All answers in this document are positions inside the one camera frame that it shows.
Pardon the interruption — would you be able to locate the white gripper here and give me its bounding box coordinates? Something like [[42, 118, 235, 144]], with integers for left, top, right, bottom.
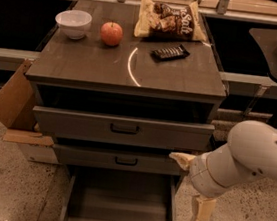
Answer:
[[160, 147, 232, 221]]

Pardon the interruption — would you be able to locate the grey bottom drawer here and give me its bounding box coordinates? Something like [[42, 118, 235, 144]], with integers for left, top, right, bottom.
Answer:
[[58, 167, 177, 221]]

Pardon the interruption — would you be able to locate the grey drawer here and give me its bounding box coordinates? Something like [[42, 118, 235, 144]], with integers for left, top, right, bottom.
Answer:
[[58, 167, 177, 221], [53, 144, 185, 176], [33, 106, 215, 151]]

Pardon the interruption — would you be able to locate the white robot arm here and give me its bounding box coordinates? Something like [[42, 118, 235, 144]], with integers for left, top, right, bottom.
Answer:
[[169, 120, 277, 221]]

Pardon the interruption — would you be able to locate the grey middle drawer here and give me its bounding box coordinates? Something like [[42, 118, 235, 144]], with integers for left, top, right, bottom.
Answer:
[[53, 144, 185, 176]]

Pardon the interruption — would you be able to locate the grey drawer cabinet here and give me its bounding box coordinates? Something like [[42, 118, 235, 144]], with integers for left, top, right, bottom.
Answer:
[[13, 0, 238, 196]]

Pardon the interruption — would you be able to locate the grey top drawer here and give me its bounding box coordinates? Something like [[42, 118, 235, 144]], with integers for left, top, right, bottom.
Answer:
[[33, 106, 215, 151]]

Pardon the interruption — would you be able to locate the black candy bar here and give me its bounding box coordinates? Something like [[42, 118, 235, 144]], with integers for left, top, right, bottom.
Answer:
[[151, 45, 190, 61]]

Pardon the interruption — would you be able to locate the yellow brown chip bag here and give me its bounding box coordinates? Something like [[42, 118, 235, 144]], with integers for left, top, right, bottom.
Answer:
[[134, 0, 207, 42]]

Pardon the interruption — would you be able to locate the red apple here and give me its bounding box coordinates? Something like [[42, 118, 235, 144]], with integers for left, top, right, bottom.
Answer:
[[100, 21, 123, 47]]

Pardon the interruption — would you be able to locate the brown cardboard box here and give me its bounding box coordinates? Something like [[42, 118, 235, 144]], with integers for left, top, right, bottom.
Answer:
[[0, 56, 71, 166]]

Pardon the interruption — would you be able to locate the white bowl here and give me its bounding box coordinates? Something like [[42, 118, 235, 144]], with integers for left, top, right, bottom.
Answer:
[[55, 10, 92, 40]]

